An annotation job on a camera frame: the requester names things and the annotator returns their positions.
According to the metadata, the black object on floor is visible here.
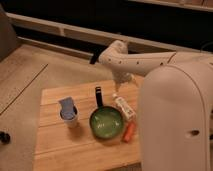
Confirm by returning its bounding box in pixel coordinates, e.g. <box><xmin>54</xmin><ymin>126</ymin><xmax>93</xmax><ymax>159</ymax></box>
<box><xmin>0</xmin><ymin>131</ymin><xmax>11</xmax><ymax>144</ymax></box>

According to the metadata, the white cup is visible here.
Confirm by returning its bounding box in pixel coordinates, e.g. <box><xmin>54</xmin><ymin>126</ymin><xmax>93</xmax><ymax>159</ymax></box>
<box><xmin>60</xmin><ymin>107</ymin><xmax>78</xmax><ymax>128</ymax></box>

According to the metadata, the white eraser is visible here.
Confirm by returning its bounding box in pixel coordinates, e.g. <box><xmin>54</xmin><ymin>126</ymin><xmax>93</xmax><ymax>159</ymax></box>
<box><xmin>112</xmin><ymin>93</ymin><xmax>136</xmax><ymax>121</ymax></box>

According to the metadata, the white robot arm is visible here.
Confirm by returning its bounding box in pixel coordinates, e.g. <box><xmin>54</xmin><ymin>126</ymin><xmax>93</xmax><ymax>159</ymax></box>
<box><xmin>99</xmin><ymin>40</ymin><xmax>213</xmax><ymax>171</ymax></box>

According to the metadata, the orange carrot toy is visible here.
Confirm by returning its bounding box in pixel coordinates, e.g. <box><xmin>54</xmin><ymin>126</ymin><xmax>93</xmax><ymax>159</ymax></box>
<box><xmin>123</xmin><ymin>122</ymin><xmax>136</xmax><ymax>142</ymax></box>

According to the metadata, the wooden board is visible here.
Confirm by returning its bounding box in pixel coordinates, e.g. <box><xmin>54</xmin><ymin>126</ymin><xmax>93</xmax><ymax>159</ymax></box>
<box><xmin>33</xmin><ymin>80</ymin><xmax>140</xmax><ymax>171</ymax></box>

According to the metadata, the green frying pan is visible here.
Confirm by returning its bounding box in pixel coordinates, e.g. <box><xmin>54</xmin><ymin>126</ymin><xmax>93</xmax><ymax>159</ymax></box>
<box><xmin>89</xmin><ymin>86</ymin><xmax>124</xmax><ymax>139</ymax></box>

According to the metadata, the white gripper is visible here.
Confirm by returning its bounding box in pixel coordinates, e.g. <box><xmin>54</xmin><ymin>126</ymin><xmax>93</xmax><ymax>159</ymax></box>
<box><xmin>113</xmin><ymin>72</ymin><xmax>133</xmax><ymax>91</ymax></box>

